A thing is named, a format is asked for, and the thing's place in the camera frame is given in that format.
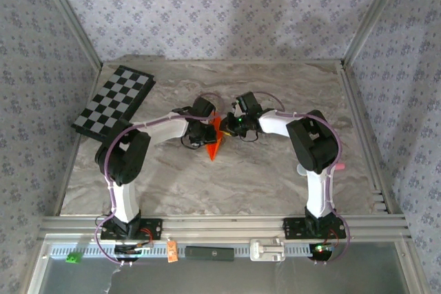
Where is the orange paper sheet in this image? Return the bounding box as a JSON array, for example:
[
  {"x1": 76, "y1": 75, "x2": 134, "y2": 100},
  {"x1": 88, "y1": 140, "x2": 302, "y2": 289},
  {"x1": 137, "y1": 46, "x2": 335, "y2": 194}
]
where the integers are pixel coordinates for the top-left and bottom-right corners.
[{"x1": 205, "y1": 112, "x2": 224, "y2": 162}]

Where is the black and white chessboard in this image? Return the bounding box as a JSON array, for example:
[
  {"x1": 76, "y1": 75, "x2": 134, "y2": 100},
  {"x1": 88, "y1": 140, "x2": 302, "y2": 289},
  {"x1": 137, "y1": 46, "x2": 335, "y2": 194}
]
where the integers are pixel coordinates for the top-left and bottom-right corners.
[{"x1": 71, "y1": 65, "x2": 156, "y2": 143}]

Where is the pink toy microphone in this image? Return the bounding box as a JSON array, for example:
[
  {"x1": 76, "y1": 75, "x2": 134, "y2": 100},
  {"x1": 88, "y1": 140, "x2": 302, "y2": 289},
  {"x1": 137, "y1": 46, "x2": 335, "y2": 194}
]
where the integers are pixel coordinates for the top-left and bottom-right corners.
[{"x1": 296, "y1": 162, "x2": 346, "y2": 175}]

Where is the dark rectangular bar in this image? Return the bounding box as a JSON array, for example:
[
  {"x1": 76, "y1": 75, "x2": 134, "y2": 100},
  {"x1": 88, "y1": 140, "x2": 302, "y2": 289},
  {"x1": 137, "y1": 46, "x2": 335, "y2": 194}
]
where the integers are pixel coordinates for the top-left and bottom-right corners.
[{"x1": 185, "y1": 245, "x2": 235, "y2": 262}]

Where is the orange tag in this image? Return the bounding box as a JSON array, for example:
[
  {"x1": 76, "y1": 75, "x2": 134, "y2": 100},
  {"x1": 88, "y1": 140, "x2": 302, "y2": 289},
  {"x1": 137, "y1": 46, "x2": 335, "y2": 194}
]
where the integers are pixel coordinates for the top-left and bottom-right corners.
[{"x1": 166, "y1": 240, "x2": 178, "y2": 263}]

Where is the thin black right gripper cable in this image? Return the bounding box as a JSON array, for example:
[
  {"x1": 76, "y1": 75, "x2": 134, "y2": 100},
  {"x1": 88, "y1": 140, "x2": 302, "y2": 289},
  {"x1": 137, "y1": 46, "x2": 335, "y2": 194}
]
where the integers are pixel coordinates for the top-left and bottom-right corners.
[{"x1": 239, "y1": 128, "x2": 259, "y2": 143}]

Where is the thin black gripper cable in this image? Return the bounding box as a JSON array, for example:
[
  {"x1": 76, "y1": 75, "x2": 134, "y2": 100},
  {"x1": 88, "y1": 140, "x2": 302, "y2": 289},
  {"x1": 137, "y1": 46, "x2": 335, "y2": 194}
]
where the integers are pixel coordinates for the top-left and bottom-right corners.
[
  {"x1": 239, "y1": 128, "x2": 259, "y2": 143},
  {"x1": 181, "y1": 135, "x2": 203, "y2": 150}
]

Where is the thin black left gripper cable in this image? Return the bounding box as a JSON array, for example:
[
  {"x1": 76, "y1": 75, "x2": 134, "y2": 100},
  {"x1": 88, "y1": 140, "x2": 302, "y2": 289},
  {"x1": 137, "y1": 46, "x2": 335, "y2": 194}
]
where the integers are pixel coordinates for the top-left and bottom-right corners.
[{"x1": 181, "y1": 135, "x2": 203, "y2": 150}]

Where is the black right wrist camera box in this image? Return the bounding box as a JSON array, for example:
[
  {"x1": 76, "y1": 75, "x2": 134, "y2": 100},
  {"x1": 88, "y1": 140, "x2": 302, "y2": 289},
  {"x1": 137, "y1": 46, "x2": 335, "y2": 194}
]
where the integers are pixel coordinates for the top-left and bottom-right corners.
[{"x1": 231, "y1": 92, "x2": 263, "y2": 116}]

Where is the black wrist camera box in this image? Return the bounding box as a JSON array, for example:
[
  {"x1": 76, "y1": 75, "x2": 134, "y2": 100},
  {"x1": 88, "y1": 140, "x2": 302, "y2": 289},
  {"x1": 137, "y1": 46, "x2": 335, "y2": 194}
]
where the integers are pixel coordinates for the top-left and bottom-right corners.
[
  {"x1": 191, "y1": 96, "x2": 216, "y2": 118},
  {"x1": 231, "y1": 92, "x2": 263, "y2": 116}
]

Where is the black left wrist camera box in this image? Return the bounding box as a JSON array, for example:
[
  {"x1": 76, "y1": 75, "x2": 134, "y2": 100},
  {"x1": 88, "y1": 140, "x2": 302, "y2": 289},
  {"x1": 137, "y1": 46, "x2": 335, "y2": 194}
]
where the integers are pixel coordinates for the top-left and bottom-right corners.
[{"x1": 191, "y1": 96, "x2": 216, "y2": 118}]

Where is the aluminium frame rail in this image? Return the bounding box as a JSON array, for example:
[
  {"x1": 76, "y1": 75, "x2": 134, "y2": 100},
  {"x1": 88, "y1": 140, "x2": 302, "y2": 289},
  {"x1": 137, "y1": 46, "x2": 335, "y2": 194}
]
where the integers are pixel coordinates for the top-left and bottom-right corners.
[{"x1": 37, "y1": 214, "x2": 413, "y2": 243}]

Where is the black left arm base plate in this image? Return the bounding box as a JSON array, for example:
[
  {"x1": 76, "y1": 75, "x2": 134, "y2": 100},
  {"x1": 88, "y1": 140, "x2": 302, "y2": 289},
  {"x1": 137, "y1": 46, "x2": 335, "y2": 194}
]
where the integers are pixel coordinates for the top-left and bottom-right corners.
[{"x1": 99, "y1": 217, "x2": 163, "y2": 241}]

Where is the grey slotted cable duct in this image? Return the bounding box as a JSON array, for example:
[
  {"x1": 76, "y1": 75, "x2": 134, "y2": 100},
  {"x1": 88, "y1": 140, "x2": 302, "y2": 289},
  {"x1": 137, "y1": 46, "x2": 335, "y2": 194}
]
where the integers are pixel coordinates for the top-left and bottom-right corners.
[{"x1": 50, "y1": 242, "x2": 337, "y2": 260}]

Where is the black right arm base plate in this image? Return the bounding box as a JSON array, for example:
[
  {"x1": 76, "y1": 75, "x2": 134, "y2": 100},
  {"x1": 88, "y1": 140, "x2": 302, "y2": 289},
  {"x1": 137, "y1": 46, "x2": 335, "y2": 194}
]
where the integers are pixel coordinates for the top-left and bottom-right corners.
[{"x1": 282, "y1": 217, "x2": 347, "y2": 240}]

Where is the white plastic bracket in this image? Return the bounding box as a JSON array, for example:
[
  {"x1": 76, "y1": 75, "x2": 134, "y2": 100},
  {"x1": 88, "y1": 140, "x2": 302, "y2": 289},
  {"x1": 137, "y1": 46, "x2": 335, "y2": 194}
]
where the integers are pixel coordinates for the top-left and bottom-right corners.
[{"x1": 249, "y1": 238, "x2": 286, "y2": 262}]

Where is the aluminium side rail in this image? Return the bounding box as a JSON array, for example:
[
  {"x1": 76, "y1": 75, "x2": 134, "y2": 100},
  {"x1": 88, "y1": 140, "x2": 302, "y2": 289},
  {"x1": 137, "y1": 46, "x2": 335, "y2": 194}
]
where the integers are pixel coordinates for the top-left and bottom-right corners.
[
  {"x1": 53, "y1": 63, "x2": 104, "y2": 218},
  {"x1": 339, "y1": 61, "x2": 402, "y2": 214}
]

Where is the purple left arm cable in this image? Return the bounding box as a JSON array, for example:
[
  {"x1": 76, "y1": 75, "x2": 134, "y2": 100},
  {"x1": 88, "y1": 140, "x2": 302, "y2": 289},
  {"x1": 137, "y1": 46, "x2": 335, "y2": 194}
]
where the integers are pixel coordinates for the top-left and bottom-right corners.
[{"x1": 93, "y1": 92, "x2": 225, "y2": 267}]

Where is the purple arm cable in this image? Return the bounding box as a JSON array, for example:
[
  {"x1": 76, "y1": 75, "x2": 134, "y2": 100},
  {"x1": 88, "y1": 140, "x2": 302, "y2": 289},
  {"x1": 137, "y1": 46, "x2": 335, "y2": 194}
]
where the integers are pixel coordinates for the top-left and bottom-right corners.
[
  {"x1": 93, "y1": 92, "x2": 225, "y2": 267},
  {"x1": 254, "y1": 91, "x2": 351, "y2": 267}
]

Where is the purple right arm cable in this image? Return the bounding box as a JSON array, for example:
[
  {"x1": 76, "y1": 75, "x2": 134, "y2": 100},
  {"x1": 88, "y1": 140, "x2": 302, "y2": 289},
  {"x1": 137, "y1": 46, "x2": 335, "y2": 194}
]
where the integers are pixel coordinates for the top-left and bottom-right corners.
[{"x1": 254, "y1": 91, "x2": 351, "y2": 267}]

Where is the aluminium corner post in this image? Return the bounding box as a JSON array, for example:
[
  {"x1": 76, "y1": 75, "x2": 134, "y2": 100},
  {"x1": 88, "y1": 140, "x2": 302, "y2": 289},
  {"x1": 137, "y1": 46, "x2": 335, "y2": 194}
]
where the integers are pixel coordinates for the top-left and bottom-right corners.
[
  {"x1": 34, "y1": 0, "x2": 103, "y2": 71},
  {"x1": 342, "y1": 0, "x2": 413, "y2": 67}
]

